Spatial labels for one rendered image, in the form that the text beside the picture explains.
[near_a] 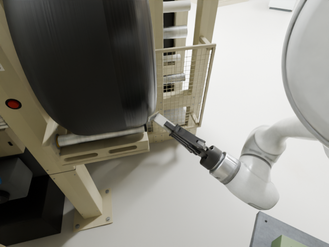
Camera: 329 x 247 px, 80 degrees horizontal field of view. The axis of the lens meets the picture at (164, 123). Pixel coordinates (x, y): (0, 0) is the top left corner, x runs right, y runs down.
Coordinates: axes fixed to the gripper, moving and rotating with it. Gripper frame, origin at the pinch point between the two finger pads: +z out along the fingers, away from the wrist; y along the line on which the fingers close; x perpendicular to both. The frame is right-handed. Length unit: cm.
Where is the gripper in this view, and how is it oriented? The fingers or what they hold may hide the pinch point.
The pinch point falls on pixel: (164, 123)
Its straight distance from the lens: 64.0
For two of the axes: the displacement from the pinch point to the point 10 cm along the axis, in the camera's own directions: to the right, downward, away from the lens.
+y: -1.2, 2.6, 9.6
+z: -8.0, -5.9, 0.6
